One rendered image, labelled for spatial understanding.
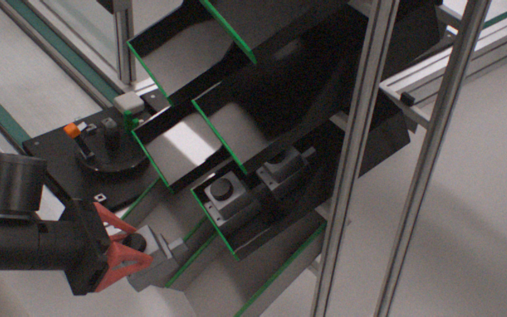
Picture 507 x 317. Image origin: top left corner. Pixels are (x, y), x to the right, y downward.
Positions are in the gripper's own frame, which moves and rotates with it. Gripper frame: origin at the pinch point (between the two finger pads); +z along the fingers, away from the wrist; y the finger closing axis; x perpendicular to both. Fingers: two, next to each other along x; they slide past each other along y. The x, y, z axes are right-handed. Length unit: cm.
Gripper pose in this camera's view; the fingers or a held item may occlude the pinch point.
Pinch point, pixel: (139, 248)
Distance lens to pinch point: 100.6
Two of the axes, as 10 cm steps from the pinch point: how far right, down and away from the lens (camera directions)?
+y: -4.5, -6.5, 6.1
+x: -5.0, 7.5, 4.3
